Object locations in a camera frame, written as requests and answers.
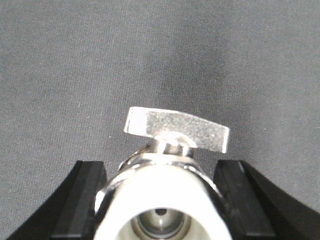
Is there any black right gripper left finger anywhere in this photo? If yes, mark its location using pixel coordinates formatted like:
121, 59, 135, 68
8, 161, 107, 240

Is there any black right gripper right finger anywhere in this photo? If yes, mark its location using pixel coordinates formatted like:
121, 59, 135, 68
213, 160, 320, 240

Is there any chrome valve with white caps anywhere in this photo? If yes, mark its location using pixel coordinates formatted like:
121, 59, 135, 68
93, 106, 232, 240

